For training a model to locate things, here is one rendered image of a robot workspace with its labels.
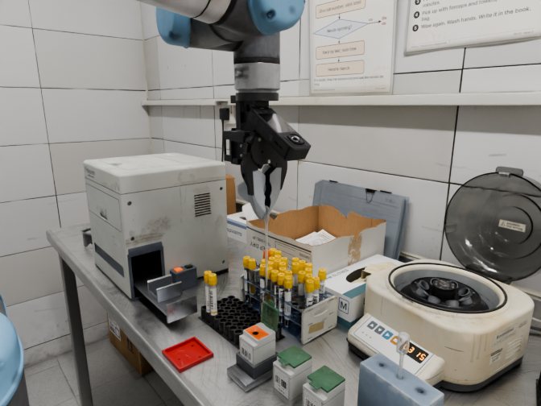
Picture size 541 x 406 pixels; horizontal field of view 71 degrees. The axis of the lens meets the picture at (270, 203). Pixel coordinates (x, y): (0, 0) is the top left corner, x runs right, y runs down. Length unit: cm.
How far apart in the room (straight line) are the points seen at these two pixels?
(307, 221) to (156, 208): 46
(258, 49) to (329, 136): 64
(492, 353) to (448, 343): 7
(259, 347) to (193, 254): 41
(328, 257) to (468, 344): 34
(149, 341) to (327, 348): 34
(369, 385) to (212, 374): 27
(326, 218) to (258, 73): 65
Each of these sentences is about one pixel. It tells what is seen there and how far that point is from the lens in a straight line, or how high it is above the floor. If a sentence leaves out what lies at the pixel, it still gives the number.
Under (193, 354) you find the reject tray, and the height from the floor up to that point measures 88.
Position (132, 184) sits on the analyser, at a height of 115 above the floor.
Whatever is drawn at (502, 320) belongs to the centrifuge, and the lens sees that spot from 73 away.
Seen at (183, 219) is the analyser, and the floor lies 105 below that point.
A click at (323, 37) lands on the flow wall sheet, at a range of 123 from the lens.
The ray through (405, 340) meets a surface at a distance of 53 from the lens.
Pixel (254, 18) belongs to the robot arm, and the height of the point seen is 141.
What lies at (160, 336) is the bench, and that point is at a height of 87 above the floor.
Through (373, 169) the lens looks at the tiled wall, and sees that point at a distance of 112.
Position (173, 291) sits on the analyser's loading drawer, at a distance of 87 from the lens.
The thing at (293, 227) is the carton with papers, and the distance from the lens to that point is 112.
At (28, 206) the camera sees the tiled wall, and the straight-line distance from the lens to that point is 220.
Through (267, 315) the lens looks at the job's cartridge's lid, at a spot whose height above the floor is 97.
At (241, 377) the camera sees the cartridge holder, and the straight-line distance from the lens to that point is 68.
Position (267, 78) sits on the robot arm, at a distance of 62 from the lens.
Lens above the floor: 132
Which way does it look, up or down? 14 degrees down
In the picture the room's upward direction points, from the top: straight up
